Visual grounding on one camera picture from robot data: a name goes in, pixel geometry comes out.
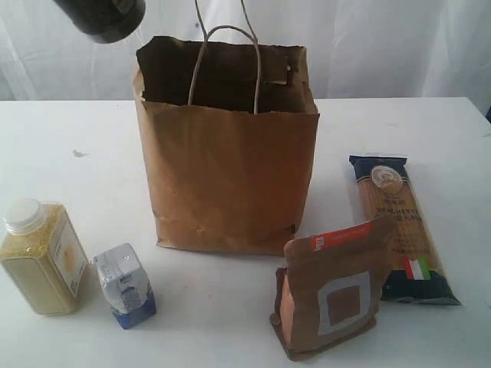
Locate spaghetti packet with Italian flag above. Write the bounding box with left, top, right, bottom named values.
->
left=349, top=155, right=461, bottom=306

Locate small white blue carton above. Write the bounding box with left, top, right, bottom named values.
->
left=94, top=243, right=157, bottom=330

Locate brown paper shopping bag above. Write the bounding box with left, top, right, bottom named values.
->
left=133, top=28, right=319, bottom=255

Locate brown kraft stand-up pouch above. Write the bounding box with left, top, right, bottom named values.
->
left=270, top=216, right=394, bottom=361

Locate yellow grain bottle white cap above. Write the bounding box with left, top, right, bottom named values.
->
left=1, top=199, right=88, bottom=315

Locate dark can with pull-tab lid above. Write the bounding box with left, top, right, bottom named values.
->
left=54, top=0, right=146, bottom=44

